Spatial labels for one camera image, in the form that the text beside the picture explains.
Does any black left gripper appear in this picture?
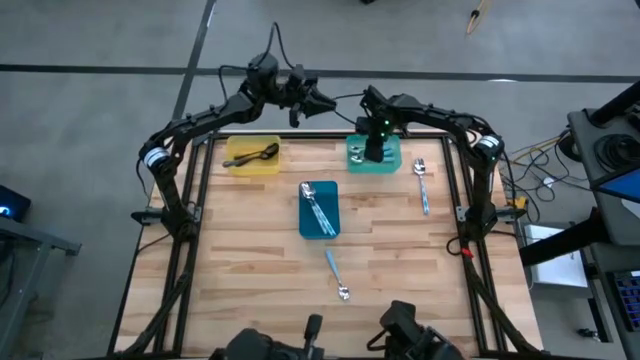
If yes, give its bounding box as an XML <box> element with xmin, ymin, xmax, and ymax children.
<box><xmin>277</xmin><ymin>63</ymin><xmax>338</xmax><ymax>129</ymax></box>

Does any teal translucent plastic bin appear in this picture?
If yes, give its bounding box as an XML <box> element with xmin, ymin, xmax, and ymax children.
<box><xmin>345</xmin><ymin>133</ymin><xmax>403</xmax><ymax>175</ymax></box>

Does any blue plastic bin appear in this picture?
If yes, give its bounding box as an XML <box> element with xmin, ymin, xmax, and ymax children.
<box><xmin>298</xmin><ymin>180</ymin><xmax>342</xmax><ymax>240</ymax></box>

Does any yellow translucent plastic bin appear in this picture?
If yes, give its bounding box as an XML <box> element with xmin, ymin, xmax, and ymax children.
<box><xmin>226</xmin><ymin>134</ymin><xmax>282</xmax><ymax>177</ymax></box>

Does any yellow black connector box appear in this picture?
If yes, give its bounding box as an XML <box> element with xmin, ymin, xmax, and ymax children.
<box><xmin>494</xmin><ymin>195</ymin><xmax>530</xmax><ymax>217</ymax></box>

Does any white flat box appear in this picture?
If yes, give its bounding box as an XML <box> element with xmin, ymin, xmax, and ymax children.
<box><xmin>522</xmin><ymin>223</ymin><xmax>590</xmax><ymax>290</ymax></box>

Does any monitor with blue screen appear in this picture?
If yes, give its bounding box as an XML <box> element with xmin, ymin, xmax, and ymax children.
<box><xmin>597</xmin><ymin>167</ymin><xmax>640</xmax><ymax>204</ymax></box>

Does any black keyboard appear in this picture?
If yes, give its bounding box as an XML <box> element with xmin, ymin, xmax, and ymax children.
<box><xmin>612</xmin><ymin>269</ymin><xmax>640</xmax><ymax>331</ymax></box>

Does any grey metal table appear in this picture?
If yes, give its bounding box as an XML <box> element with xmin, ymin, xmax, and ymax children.
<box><xmin>0</xmin><ymin>214</ymin><xmax>82</xmax><ymax>351</ymax></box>

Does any black computer tower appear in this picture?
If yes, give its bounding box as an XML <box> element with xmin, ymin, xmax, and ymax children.
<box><xmin>0</xmin><ymin>184</ymin><xmax>32</xmax><ymax>224</ymax></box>

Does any black aluminium table frame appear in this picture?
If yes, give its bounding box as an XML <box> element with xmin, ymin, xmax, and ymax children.
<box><xmin>112</xmin><ymin>118</ymin><xmax>546</xmax><ymax>360</ymax></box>

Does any yellow cable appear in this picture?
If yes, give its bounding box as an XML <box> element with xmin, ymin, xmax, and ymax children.
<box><xmin>497</xmin><ymin>135</ymin><xmax>569</xmax><ymax>169</ymax></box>

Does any yellow extension cord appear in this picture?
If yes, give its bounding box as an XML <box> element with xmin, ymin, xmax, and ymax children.
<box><xmin>465</xmin><ymin>0</ymin><xmax>489</xmax><ymax>35</ymax></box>

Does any coiled black cable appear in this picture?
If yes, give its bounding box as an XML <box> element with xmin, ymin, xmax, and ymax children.
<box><xmin>594</xmin><ymin>133</ymin><xmax>640</xmax><ymax>174</ymax></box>

